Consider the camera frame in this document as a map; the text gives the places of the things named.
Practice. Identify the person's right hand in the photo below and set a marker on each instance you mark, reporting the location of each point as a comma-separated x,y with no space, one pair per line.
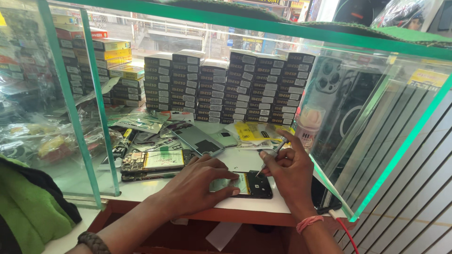
296,176

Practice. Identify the person's left hand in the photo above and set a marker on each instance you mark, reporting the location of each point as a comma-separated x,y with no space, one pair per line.
190,190

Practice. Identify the silver precision screwdriver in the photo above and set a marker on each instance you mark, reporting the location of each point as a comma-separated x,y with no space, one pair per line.
273,154

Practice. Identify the black phone with battery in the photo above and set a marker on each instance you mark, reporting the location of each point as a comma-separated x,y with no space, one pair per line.
259,185

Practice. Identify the black phone on charge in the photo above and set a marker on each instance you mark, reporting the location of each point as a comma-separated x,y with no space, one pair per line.
326,201

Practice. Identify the opened phone with white battery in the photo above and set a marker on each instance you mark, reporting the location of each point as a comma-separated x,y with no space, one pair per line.
162,159

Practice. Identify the dark phone body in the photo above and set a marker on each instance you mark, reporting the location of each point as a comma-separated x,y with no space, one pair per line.
148,175

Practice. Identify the pink thread wristband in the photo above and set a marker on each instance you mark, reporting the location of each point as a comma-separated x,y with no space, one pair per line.
309,223

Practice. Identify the white bottle with pink cap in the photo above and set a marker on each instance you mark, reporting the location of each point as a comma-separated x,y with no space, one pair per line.
309,127

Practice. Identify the grey phone back cover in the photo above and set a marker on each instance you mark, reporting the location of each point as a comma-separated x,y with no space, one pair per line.
196,139

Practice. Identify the white paper sheet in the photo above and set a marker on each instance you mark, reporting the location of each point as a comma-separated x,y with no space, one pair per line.
223,235

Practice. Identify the yellow battery packets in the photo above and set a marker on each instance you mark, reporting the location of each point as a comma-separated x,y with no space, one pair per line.
252,132

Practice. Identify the small pale green back cover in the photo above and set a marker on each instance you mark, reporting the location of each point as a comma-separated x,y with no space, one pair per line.
226,138

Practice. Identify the black glue tube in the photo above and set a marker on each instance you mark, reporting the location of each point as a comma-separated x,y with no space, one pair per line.
120,148

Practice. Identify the clear phone case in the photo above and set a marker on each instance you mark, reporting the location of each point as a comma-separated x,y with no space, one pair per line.
339,105

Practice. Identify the heap of spare part packets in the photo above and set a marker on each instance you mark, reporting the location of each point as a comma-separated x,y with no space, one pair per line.
141,121

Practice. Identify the glass showcase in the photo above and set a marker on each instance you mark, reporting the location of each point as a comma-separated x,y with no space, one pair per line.
388,141

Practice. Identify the stack of black labelled boxes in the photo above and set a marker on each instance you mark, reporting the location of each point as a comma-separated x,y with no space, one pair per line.
226,88

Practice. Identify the stack of yellow and black boxes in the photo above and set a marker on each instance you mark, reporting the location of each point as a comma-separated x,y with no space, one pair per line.
106,67

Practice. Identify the green turf mat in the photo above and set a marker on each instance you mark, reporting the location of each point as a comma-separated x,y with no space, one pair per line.
317,26

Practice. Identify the green and black cloth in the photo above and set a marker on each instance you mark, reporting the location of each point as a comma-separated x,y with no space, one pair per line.
31,208

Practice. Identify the heap of plastic bags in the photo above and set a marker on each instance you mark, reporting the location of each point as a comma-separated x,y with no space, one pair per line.
39,137

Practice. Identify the yellow sticker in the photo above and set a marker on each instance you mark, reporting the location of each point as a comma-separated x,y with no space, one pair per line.
428,78

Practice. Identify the clear plastic bag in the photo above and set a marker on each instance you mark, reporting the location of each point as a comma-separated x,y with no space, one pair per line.
402,14

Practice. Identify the shelf of assorted boxes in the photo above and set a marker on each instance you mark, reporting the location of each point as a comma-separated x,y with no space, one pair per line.
17,53

